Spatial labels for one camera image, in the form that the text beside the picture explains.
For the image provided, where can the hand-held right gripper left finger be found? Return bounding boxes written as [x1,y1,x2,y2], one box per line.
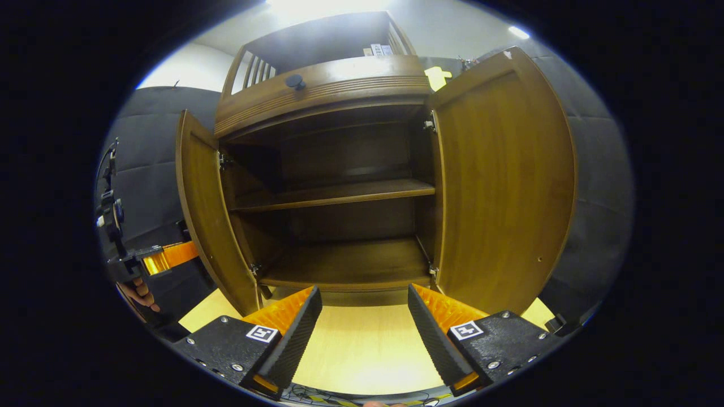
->
[173,285,323,401]

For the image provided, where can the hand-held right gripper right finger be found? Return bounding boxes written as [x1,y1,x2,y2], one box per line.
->
[407,284,552,397]

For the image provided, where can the wooden cabinet door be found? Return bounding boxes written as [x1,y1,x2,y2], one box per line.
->
[427,46,578,316]
[175,109,264,317]

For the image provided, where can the wooden double-door shoe cabinet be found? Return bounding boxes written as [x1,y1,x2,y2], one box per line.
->
[175,11,578,317]

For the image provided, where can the wooden cabinet shelf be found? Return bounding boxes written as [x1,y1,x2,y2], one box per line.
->
[229,179,436,213]

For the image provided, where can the yellow card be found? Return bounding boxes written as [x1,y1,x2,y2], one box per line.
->
[424,66,453,92]

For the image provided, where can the large ceiling light panel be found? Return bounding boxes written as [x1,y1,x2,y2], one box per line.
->
[266,0,397,23]

